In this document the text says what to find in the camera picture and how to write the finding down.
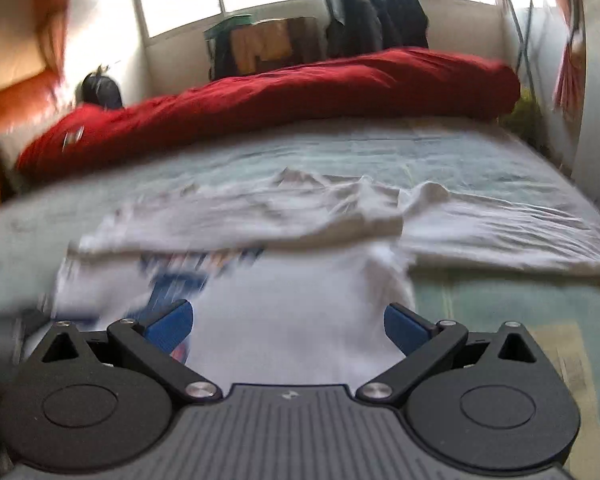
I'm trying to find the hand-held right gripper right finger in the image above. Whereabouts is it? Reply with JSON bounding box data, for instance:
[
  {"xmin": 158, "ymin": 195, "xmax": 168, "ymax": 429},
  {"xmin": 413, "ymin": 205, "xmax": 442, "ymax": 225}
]
[{"xmin": 356, "ymin": 303, "xmax": 537, "ymax": 405}]

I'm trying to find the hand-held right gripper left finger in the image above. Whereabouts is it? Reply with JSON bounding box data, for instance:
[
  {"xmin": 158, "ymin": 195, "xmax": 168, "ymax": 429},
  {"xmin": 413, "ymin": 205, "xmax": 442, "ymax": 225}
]
[{"xmin": 40, "ymin": 299, "xmax": 224, "ymax": 403}]

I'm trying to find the white printed t-shirt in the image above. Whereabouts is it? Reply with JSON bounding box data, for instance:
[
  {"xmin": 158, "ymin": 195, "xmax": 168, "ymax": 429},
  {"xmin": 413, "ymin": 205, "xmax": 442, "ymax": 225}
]
[{"xmin": 55, "ymin": 240, "xmax": 416, "ymax": 401}]

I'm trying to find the metal clothes rack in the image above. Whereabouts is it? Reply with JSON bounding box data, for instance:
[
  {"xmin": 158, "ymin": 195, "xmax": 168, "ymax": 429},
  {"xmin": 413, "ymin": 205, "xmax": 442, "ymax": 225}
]
[{"xmin": 310, "ymin": 0, "xmax": 536, "ymax": 86}]

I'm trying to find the bed with green blanket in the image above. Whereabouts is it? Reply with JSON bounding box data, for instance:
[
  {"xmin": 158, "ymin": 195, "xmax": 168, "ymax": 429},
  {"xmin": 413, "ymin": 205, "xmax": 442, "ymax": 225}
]
[{"xmin": 0, "ymin": 120, "xmax": 600, "ymax": 461}]

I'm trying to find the small silver packet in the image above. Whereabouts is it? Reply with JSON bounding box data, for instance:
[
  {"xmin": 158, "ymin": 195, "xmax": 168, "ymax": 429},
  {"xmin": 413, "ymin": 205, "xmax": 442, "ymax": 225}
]
[{"xmin": 62, "ymin": 127, "xmax": 86, "ymax": 151}]

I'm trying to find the beige pillow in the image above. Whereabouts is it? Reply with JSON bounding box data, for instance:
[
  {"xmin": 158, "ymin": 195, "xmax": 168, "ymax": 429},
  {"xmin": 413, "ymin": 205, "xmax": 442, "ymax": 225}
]
[{"xmin": 0, "ymin": 132, "xmax": 31, "ymax": 196}]

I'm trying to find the black backpack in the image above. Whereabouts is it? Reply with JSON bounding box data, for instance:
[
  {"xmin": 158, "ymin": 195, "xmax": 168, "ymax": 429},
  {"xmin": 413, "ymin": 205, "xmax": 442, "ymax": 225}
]
[{"xmin": 80, "ymin": 71, "xmax": 125, "ymax": 110}]

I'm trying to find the yellow-green plastic bag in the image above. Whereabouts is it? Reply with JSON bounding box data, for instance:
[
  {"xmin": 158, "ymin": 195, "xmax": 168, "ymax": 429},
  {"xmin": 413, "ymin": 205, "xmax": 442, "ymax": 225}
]
[{"xmin": 500, "ymin": 87, "xmax": 546, "ymax": 136}]

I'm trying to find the red duvet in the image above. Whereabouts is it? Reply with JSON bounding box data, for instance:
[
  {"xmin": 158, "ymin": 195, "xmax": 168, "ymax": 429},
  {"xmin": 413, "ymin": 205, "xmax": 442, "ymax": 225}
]
[{"xmin": 16, "ymin": 46, "xmax": 522, "ymax": 186}]

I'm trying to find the dark hanging cloth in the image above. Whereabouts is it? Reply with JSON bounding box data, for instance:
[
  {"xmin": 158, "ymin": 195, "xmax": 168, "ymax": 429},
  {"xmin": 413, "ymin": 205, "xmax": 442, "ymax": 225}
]
[{"xmin": 212, "ymin": 35, "xmax": 236, "ymax": 81}]

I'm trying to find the wooden headboard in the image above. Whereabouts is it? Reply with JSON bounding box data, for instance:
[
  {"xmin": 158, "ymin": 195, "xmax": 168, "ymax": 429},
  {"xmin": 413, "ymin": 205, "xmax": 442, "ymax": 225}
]
[{"xmin": 0, "ymin": 70, "xmax": 66, "ymax": 211}]

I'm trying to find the orange hanging cloth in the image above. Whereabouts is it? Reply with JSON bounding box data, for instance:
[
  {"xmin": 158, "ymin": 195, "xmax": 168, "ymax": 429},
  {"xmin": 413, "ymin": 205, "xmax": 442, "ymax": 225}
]
[{"xmin": 230, "ymin": 22, "xmax": 293, "ymax": 76}]

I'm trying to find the small dark hanging bag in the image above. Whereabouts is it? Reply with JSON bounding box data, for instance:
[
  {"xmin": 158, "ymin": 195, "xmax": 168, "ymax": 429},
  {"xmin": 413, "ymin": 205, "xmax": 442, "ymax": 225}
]
[{"xmin": 325, "ymin": 20, "xmax": 346, "ymax": 58}]

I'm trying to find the green board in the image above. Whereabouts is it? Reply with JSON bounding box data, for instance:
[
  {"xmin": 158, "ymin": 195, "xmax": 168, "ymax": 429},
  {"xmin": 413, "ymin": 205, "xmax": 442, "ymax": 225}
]
[{"xmin": 204, "ymin": 14, "xmax": 255, "ymax": 41}]

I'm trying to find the plain dark jacket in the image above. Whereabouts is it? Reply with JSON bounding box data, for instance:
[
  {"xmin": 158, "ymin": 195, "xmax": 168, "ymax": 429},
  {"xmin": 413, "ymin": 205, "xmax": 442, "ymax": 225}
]
[{"xmin": 375, "ymin": 0, "xmax": 429, "ymax": 51}]

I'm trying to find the dark jacket with badge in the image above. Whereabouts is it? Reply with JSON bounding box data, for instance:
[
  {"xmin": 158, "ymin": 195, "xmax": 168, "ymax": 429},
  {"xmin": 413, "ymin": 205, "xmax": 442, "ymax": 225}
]
[{"xmin": 337, "ymin": 0, "xmax": 386, "ymax": 56}]

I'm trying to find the orange striped curtain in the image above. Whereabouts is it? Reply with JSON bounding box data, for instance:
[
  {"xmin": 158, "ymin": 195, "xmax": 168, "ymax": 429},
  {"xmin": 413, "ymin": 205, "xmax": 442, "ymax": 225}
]
[
  {"xmin": 540, "ymin": 0, "xmax": 588, "ymax": 111},
  {"xmin": 35, "ymin": 0, "xmax": 76, "ymax": 81}
]

